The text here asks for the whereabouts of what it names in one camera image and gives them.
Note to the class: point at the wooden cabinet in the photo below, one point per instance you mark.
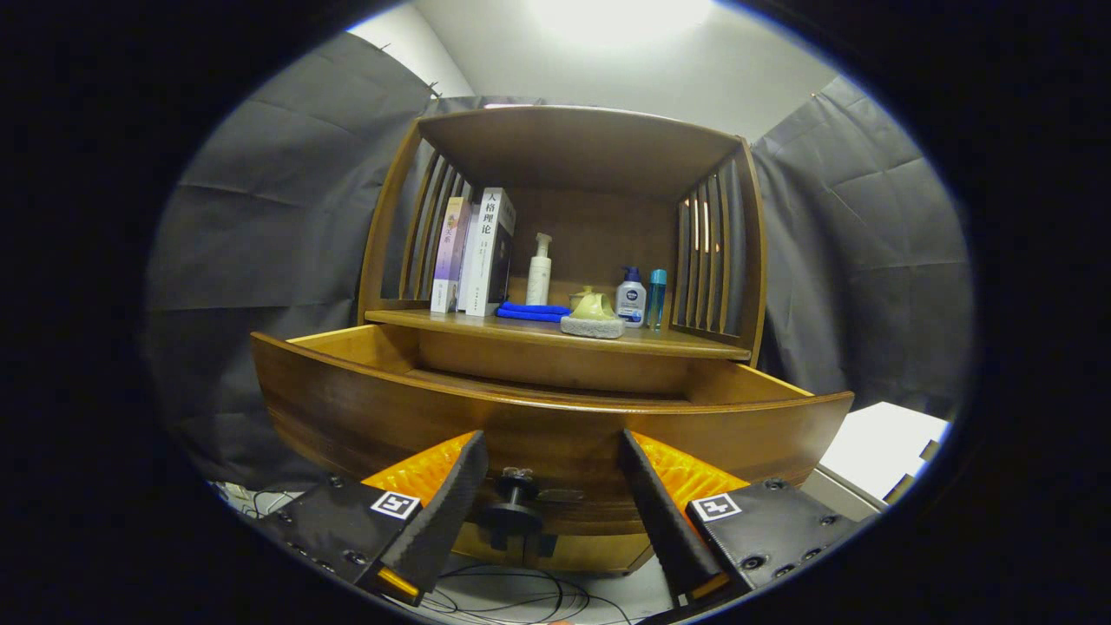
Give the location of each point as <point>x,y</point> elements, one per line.
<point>573,148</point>

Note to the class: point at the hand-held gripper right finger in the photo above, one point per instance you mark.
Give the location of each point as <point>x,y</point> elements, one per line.
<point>664,512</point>

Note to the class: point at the teal bottle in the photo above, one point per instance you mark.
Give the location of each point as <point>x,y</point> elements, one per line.
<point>656,299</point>

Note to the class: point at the tan lidded teacup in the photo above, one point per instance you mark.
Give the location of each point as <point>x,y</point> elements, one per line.
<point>576,300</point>

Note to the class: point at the thick white book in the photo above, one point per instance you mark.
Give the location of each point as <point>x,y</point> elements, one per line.
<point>482,260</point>

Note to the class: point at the wooden countertop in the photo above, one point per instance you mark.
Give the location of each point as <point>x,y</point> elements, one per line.
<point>521,328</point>

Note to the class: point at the white pump bottle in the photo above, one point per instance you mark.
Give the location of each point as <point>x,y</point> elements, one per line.
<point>538,278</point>

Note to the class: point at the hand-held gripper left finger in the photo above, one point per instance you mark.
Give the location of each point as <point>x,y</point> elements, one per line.
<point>447,512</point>

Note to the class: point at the purple book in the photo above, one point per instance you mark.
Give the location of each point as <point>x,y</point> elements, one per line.
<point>447,260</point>

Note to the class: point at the wooden drawer with black knob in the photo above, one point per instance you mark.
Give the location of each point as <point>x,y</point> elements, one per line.
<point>555,425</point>

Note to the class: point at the folded blue cloth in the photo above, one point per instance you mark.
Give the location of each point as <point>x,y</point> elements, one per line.
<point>529,311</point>

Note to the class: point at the white bottle with blue cap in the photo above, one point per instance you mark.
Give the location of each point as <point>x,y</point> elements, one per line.
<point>631,304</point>

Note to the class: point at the white table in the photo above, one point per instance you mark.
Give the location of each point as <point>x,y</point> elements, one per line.
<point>877,443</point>

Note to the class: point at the wooden cabinet door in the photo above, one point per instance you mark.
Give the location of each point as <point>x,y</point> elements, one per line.
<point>599,551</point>

